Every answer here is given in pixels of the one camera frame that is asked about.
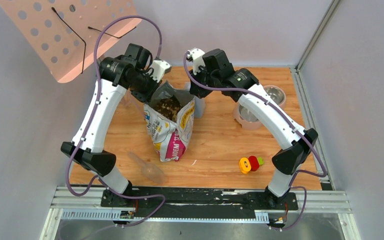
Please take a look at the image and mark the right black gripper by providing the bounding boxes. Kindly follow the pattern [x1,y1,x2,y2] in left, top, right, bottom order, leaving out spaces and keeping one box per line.
[189,63,221,99]

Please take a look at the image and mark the pet food bag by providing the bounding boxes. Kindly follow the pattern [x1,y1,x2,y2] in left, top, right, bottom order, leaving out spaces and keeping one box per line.
[143,81,195,162]

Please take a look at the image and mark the clear plastic scoop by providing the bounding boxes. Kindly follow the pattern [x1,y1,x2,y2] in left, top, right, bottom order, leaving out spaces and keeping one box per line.
[127,151,167,185]

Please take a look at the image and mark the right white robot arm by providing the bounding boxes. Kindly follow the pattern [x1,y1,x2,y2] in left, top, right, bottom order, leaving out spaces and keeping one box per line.
[183,48,318,209]

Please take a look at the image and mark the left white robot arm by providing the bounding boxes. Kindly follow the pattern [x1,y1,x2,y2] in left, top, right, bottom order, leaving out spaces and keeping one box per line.
[60,43,171,207]

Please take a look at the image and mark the pink double pet bowl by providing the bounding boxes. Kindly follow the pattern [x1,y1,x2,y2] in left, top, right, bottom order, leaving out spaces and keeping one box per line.
[233,84,292,134]

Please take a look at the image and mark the translucent plastic container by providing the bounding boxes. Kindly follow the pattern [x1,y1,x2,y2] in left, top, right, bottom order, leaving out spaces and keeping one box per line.
[186,95,206,119]

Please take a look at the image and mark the pink music stand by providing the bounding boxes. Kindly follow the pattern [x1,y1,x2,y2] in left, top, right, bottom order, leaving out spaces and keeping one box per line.
[0,0,137,83]

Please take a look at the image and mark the colourful stacking toy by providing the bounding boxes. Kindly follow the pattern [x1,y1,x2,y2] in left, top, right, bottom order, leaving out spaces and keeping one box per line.
[238,155,264,174]

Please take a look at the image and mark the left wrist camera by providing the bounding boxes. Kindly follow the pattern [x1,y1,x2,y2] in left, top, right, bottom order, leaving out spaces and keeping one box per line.
[147,59,172,83]

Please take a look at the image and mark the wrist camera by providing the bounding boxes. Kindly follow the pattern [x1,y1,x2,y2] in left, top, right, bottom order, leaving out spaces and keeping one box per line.
[147,59,172,83]
[186,48,206,75]

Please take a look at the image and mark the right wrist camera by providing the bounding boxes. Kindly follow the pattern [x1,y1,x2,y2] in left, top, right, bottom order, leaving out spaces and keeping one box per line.
[186,48,206,75]

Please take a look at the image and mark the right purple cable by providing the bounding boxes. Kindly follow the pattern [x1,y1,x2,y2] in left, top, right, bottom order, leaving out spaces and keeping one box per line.
[183,50,328,232]

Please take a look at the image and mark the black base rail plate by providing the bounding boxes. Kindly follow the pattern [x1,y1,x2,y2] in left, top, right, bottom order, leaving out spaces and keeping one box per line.
[100,186,299,219]

